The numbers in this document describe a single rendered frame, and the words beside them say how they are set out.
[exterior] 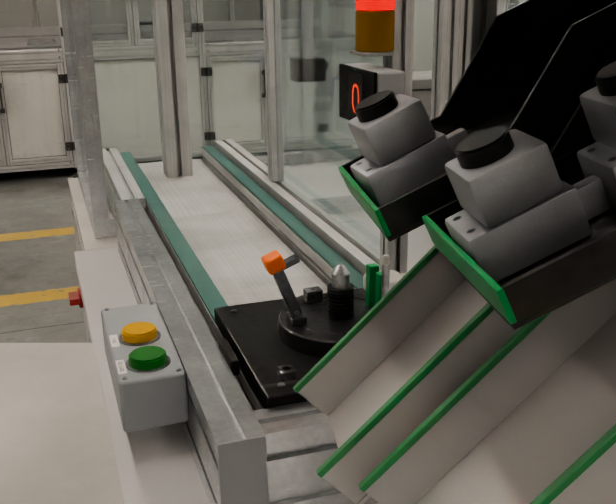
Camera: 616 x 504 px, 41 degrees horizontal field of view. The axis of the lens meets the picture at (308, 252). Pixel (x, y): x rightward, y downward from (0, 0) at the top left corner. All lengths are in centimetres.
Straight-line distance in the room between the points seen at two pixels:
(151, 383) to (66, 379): 26
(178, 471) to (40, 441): 18
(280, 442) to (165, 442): 22
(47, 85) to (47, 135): 35
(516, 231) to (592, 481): 14
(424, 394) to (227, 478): 25
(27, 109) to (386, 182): 553
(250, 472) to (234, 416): 6
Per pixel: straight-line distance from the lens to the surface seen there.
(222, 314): 99
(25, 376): 115
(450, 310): 69
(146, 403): 89
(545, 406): 57
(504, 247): 45
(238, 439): 77
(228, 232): 148
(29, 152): 609
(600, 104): 47
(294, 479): 79
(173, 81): 190
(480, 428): 59
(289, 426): 77
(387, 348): 71
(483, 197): 43
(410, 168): 58
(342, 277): 90
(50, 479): 92
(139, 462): 93
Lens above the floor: 135
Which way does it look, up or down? 19 degrees down
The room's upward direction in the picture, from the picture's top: 1 degrees counter-clockwise
